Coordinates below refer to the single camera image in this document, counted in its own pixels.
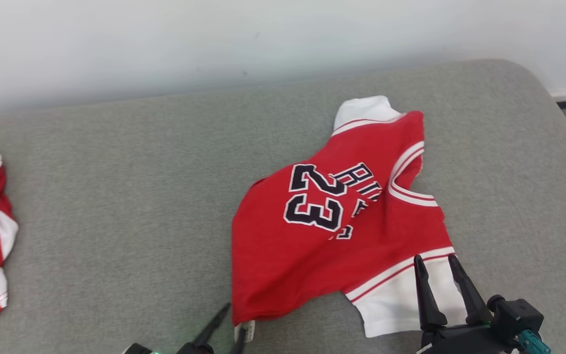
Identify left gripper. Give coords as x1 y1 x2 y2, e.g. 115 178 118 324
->
150 303 247 354

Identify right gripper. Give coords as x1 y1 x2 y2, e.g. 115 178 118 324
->
413 254 519 354

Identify teal cable connector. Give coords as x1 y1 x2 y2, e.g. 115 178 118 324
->
519 330 552 354

